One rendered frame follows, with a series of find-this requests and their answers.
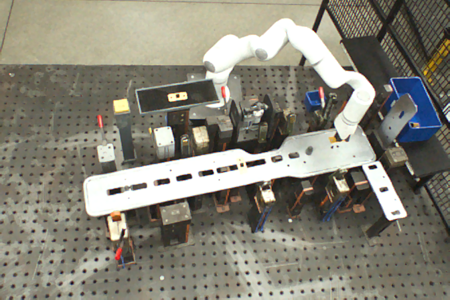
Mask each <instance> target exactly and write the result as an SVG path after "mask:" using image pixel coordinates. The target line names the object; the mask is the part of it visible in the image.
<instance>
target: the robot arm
mask: <svg viewBox="0 0 450 300"><path fill-rule="evenodd" d="M288 42H290V43H291V45H292V46H293V47H294V48H295V49H296V50H298V51H300V52H301V53H302V54H303V55H304V56H305V57H306V58H307V60H308V61H309V63H310V64H311V65H312V66H313V67H314V68H315V71H316V72H317V73H318V74H319V75H320V77H321V78H322V79H323V80H324V81H325V82H326V83H327V85H328V86H330V87H332V88H337V87H339V86H341V85H342V84H343V83H348V84H349V85H351V86H352V87H353V88H354V90H355V91H354V93H353V95H352V97H351V98H350V100H349V102H348V103H347V105H346V107H345V108H344V109H343V111H342V112H341V113H340V114H339V116H338V117H337V119H336V120H335V122H334V125H335V127H336V132H335V135H334V138H336V137H338V138H337V139H336V142H341V141H342V140H345V141H346V142H349V141H350V138H351V137H352V136H353V134H354V132H355V130H356V127H357V124H358V123H359V122H360V120H361V118H362V117H363V116H364V114H365V112H366V111H367V110H368V108H369V106H370V105H371V104H372V101H373V99H374V97H375V91H374V89H373V87H372V85H371V84H370V83H369V82H368V81H367V79H366V78H365V77H363V76H362V75H361V74H359V73H356V72H346V71H345V70H343V69H342V67H341V66H340V65H339V64H338V62H337V61H336V60H335V58H334V57H333V56H332V54H331V53H330V52H329V50H328V49H327V47H326V46H325V44H324V43H322V41H321V40H320V39H319V38H318V36H317V35H316V34H315V33H314V32H313V31H312V30H310V29H308V28H306V27H303V26H297V25H295V24H294V23H293V21H292V20H290V19H281V20H278V21H277V22H276V23H274V24H273V25H272V26H271V28H270V29H269V30H268V31H267V32H266V33H265V34H264V35H263V36H261V37H258V36H256V35H249V36H246V37H243V38H240V39H239V38H238V37H236V36H234V35H227V36H225V37H223V38H222V39H221V40H220V41H219V42H218V43H217V44H214V45H213V46H212V47H211V49H210V50H209V51H208V52H207V53H206V55H205V56H204V60H203V63H204V66H205V68H206V69H207V72H206V79H209V78H213V80H214V84H215V86H216V88H217V90H218V94H219V97H220V103H218V104H209V105H206V106H208V107H212V108H216V107H220V106H223V105H224V99H223V98H222V90H221V87H222V86H225V90H226V102H228V99H229V97H230V93H229V89H228V87H227V85H226V84H227V81H228V76H229V73H230V72H231V70H232V68H233V66H234V65H235V64H236V63H239V62H241V61H243V60H245V59H248V58H253V57H255V58H256V59H257V60H260V61H262V62H265V61H268V60H270V59H272V58H274V57H275V56H276V55H277V54H278V53H279V52H280V51H281V50H282V49H283V48H284V47H285V45H286V44H287V43H288Z"/></svg>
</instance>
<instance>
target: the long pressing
mask: <svg viewBox="0 0 450 300"><path fill-rule="evenodd" d="M335 132H336V128H332V129H326V130H320V131H314V132H310V133H303V134H299V135H295V136H292V137H287V138H286V139H285V140H284V142H283V144H282V145H281V147H279V149H277V150H275V151H269V152H265V153H258V154H254V155H253V154H250V153H247V152H246V151H244V150H242V149H231V150H227V151H220V152H216V153H209V154H205V155H198V157H190V158H187V159H180V160H176V161H169V162H165V163H158V164H155V165H148V166H143V167H137V168H133V169H126V170H122V171H115V172H111V173H104V174H100V175H93V176H90V177H88V179H85V180H84V183H83V190H84V201H85V207H86V211H87V212H88V214H89V215H90V216H94V217H95V216H102V215H106V214H111V212H112V211H115V210H118V211H120V212H122V211H125V210H132V209H135V208H141V207H145V206H152V205H155V204H161V203H164V202H170V201H175V200H180V199H181V198H186V197H190V196H197V195H200V194H206V193H210V192H216V191H220V190H226V189H230V188H235V187H240V186H244V185H249V184H253V183H258V182H262V181H263V180H265V179H270V180H272V179H278V178H282V177H285V176H291V177H295V178H299V179H303V178H307V177H310V176H313V175H319V174H322V173H329V172H333V171H337V169H338V168H341V167H346V169H348V168H352V167H357V166H361V165H363V164H367V163H373V162H375V160H376V154H375V152H374V150H373V148H372V146H371V144H370V143H369V141H368V139H367V137H366V136H365V134H364V132H363V130H362V128H361V127H360V126H359V125H357V127H356V130H355V132H354V134H353V136H352V137H351V138H350V141H349V142H345V141H344V142H340V143H334V144H331V143H330V141H329V137H333V136H334V135H335ZM332 145H333V149H332V148H331V147H332ZM337 145H338V147H336V146H337ZM308 146H312V147H313V152H312V154H310V155H308V154H306V152H305V151H306V149H307V148H308ZM294 152H297V153H298V155H299V157H298V158H295V159H290V158H289V153H294ZM278 155H281V157H282V158H283V160H282V161H278V162H274V163H273V162H272V161H271V157H277V156H278ZM354 156H355V157H354ZM241 157H243V158H244V161H245V163H246V162H250V161H256V160H261V159H264V160H265V161H266V164H264V165H257V166H254V167H248V168H247V170H248V173H243V174H241V173H240V171H239V169H238V170H234V171H227V172H224V173H218V172H217V170H216V169H217V168H219V167H226V166H229V165H237V164H236V158H241ZM213 161H214V163H213ZM304 162H306V163H304ZM288 165H289V167H288ZM209 169H212V170H213V172H214V174H213V175H207V176H203V177H200V176H199V174H198V172H199V171H205V170H209ZM170 170H171V171H170ZM188 173H190V174H191V175H192V179H190V180H186V181H180V182H178V181H177V179H176V177H177V176H178V175H184V174H188ZM167 178H168V179H169V181H170V183H169V184H165V185H159V186H154V181H157V180H160V179H167ZM125 179H126V180H125ZM219 179H220V181H219ZM140 183H146V184H147V188H145V189H141V190H135V191H132V190H131V189H130V190H129V191H125V189H124V186H125V185H127V186H129V187H130V188H131V186H132V185H136V184H140ZM115 188H123V191H124V192H123V193H121V194H115V195H111V196H109V195H108V194H107V193H106V191H108V190H111V189H115ZM128 198H130V200H128Z"/></svg>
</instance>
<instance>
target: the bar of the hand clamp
mask: <svg viewBox="0 0 450 300"><path fill-rule="evenodd" d="M336 97H337V96H336V94H335V93H329V94H328V96H327V100H326V102H325V106H324V108H323V110H322V112H321V116H322V119H323V120H322V122H323V121H324V118H325V115H327V118H326V120H327V121H328V120H329V117H330V114H331V111H332V108H333V105H334V104H336V103H337V102H338V100H337V99H336Z"/></svg>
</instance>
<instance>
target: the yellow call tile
mask: <svg viewBox="0 0 450 300"><path fill-rule="evenodd" d="M114 106H115V112H116V113H117V112H121V111H126V110H129V108H128V104H127V99H123V100H115V101H114Z"/></svg>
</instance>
